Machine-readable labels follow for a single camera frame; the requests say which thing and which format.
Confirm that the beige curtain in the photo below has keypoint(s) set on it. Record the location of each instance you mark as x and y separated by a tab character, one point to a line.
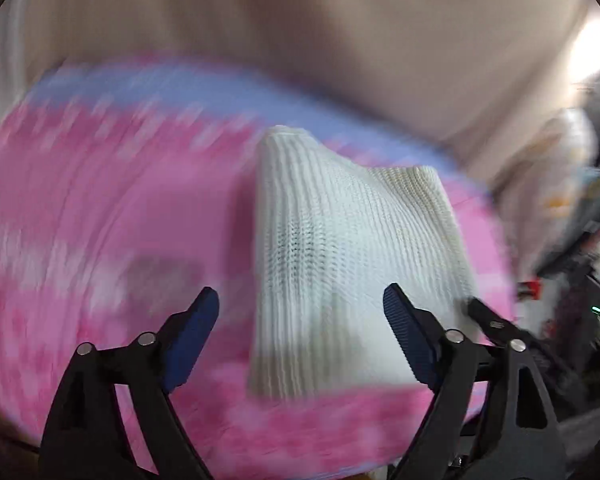
305	25

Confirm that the pale plastic sheet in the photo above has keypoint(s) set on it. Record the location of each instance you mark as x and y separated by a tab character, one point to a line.
560	170

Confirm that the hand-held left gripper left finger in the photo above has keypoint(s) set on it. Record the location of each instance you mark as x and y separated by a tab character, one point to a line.
192	340

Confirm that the pink floral bedsheet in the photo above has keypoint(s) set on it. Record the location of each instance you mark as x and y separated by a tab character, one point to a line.
105	210

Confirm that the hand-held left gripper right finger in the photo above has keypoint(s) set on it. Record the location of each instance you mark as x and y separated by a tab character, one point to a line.
405	340

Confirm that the white red navy knit sweater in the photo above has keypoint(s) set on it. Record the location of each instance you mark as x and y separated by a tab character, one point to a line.
340	255

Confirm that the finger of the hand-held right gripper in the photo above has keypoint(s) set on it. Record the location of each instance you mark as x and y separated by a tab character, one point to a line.
487	317

